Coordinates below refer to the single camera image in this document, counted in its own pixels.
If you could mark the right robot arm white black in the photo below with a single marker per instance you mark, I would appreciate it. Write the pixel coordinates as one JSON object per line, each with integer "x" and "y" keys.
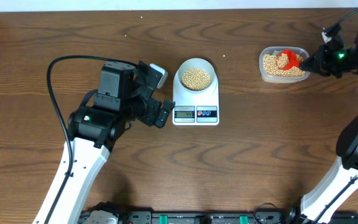
{"x": 319, "y": 205}

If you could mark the clear plastic container of beans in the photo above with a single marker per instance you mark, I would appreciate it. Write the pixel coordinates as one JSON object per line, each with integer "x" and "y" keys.
{"x": 270, "y": 72}

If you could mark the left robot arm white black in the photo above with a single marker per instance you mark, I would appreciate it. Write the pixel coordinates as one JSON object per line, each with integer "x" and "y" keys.
{"x": 124, "y": 95}

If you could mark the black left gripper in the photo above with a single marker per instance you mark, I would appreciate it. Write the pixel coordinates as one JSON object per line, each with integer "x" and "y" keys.
{"x": 151, "y": 106}

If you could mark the white digital kitchen scale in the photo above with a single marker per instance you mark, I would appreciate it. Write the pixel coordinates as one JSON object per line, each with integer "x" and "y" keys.
{"x": 195, "y": 107}

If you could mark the red measuring scoop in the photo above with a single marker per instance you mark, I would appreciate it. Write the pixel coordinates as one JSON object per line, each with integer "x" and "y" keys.
{"x": 287, "y": 59}

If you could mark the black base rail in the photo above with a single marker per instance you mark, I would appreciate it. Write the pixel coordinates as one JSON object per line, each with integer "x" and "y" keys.
{"x": 107, "y": 212}

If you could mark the grey bowl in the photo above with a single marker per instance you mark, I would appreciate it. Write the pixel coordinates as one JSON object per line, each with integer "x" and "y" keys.
{"x": 196, "y": 74}

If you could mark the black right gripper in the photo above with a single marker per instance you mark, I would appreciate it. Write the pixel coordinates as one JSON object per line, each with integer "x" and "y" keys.
{"x": 320, "y": 62}

